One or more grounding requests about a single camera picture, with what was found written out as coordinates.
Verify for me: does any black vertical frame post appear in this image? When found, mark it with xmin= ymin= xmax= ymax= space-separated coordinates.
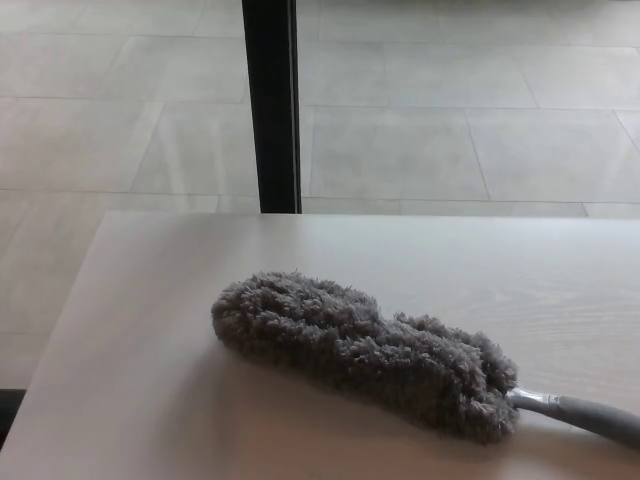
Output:
xmin=241 ymin=0 xmax=303 ymax=214

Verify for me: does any grey fluffy microfibre duster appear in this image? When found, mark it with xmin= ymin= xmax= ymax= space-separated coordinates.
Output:
xmin=210 ymin=269 xmax=640 ymax=447

